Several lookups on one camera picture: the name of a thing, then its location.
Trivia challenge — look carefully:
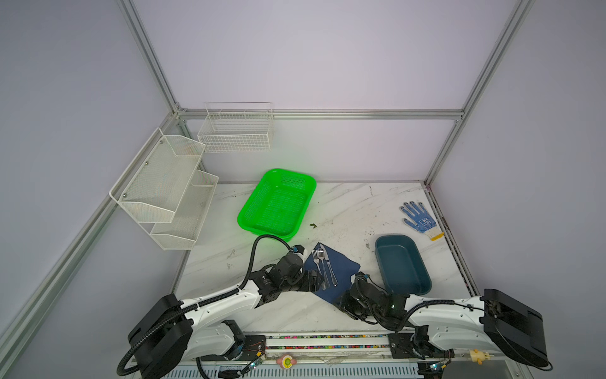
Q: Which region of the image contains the yellow toy figure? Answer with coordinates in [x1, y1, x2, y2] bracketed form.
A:
[469, 349, 494, 366]

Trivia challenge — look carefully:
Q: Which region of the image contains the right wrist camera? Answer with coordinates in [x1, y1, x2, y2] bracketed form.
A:
[353, 272, 373, 292]

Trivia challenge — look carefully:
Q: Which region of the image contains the silver metal spoon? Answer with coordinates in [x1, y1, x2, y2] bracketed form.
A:
[317, 248, 329, 291]

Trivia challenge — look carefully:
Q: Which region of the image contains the white wire wall basket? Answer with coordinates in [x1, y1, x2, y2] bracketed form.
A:
[197, 102, 274, 153]

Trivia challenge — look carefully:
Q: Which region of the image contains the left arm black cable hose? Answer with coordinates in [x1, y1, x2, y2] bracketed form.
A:
[115, 234, 294, 379]

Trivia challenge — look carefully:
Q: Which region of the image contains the dark blue paper napkin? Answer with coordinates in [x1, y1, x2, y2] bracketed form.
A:
[304, 243, 361, 304]

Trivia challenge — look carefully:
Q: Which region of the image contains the aluminium front rail frame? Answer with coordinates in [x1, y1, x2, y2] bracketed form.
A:
[163, 331, 532, 378]

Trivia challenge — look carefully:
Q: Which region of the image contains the blue white work glove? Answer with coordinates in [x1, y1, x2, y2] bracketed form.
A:
[399, 202, 444, 241]

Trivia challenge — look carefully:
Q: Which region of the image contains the silver metal fork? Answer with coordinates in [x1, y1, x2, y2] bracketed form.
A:
[312, 250, 327, 292]

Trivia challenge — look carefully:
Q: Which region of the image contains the dark teal plastic tray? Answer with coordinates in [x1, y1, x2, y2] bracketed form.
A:
[375, 235, 432, 295]

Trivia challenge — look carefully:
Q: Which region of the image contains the pink green round toy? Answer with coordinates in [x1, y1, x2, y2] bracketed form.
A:
[276, 355, 297, 370]

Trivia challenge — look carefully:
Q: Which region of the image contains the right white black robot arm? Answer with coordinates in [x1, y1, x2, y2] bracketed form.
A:
[334, 273, 553, 371]

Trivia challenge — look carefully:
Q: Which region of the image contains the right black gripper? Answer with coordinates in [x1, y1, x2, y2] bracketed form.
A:
[328, 290, 380, 321]

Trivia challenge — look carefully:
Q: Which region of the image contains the white mesh two-tier shelf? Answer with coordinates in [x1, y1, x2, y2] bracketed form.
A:
[109, 129, 219, 250]

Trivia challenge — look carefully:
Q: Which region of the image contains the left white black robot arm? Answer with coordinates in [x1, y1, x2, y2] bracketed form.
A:
[116, 264, 324, 378]

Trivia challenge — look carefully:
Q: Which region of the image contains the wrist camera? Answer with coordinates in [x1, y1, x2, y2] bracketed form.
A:
[277, 245, 306, 282]
[353, 272, 373, 292]

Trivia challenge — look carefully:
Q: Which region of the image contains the silver metal knife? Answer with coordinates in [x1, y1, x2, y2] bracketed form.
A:
[324, 250, 339, 287]

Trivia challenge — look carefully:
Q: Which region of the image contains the green plastic perforated basket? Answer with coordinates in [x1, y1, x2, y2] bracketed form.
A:
[237, 169, 317, 241]

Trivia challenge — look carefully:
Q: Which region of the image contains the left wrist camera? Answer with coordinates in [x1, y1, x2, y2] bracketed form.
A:
[277, 245, 306, 282]

